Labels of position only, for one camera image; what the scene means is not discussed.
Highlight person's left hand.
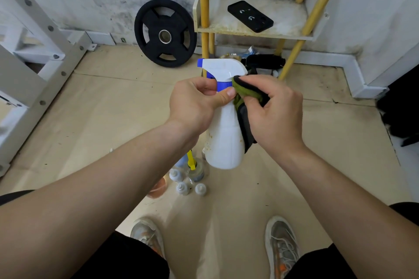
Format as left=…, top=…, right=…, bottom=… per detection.
left=167, top=76, right=238, bottom=145

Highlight person's left grey shoe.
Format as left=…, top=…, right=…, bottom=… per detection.
left=130, top=218, right=166, bottom=258

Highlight orange spray bottle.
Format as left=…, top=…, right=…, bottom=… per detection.
left=146, top=176, right=168, bottom=199

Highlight black weight plate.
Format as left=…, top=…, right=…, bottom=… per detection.
left=134, top=0, right=198, bottom=68

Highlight person's right hand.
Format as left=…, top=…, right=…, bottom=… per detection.
left=238, top=74, right=307, bottom=167

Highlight person's grey shoe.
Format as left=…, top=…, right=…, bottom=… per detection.
left=130, top=218, right=166, bottom=258
left=264, top=216, right=301, bottom=279

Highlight white metal rack frame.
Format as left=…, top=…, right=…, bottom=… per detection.
left=0, top=0, right=98, bottom=178

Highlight person's left forearm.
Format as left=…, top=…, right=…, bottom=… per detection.
left=0, top=122, right=200, bottom=279

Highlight black shorts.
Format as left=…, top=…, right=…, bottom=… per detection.
left=0, top=189, right=419, bottom=279

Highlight person's right grey shoe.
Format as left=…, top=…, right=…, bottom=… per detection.
left=264, top=216, right=301, bottom=279

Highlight black phone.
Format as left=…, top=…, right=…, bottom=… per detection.
left=227, top=0, right=274, bottom=34

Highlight green microfibre cloth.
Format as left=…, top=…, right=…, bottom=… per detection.
left=231, top=75, right=271, bottom=153

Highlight white shelf yellow poles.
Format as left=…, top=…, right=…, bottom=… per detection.
left=193, top=0, right=351, bottom=82

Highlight round white bottle blue-tipped sprayer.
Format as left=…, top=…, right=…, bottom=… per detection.
left=197, top=58, right=248, bottom=170

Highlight person's right forearm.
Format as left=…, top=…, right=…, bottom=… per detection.
left=278, top=148, right=419, bottom=279

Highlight clear bottle yellow green sprayer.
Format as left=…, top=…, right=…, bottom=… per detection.
left=186, top=150, right=205, bottom=183

